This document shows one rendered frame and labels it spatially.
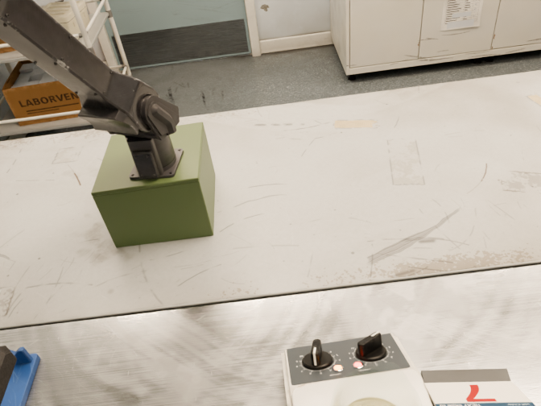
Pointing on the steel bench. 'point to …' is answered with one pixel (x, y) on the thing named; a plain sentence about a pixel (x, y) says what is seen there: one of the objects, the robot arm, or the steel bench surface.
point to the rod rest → (21, 378)
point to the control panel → (347, 352)
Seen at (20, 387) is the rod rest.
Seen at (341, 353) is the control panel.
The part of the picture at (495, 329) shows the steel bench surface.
